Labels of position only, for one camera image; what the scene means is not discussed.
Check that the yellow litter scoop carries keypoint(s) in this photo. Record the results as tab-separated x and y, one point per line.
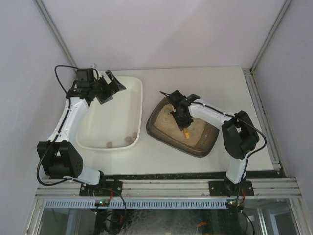
186	133

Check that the dark brown litter box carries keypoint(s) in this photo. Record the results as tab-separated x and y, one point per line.
162	126

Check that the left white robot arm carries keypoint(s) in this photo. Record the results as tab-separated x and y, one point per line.
58	156

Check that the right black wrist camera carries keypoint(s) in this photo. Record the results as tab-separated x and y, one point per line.
175	98

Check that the right aluminium frame post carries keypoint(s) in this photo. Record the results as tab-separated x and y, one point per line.
278	20

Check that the aluminium frame post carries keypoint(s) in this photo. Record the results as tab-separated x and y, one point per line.
278	20
51	25

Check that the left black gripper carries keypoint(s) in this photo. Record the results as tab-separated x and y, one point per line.
104	86

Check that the white plastic tray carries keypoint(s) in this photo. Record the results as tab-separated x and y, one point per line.
113	121

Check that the right aluminium side rail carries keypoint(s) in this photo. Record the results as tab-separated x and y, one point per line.
259	106

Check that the aluminium front rail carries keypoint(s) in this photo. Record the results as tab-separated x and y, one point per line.
180	188

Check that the left aluminium frame post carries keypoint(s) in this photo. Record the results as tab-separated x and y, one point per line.
51	25

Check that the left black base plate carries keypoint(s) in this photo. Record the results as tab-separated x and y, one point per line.
104	189

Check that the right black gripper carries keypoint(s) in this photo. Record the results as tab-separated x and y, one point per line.
182	117

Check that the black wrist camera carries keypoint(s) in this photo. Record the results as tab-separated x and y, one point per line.
85	74
175	98

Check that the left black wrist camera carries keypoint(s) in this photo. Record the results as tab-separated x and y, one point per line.
85	74

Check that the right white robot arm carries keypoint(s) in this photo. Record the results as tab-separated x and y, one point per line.
239	135

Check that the grey slotted cable duct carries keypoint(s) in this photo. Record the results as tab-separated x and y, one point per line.
139	204

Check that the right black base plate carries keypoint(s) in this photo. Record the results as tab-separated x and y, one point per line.
227	188

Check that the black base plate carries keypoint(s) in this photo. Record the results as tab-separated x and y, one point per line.
104	189
227	188

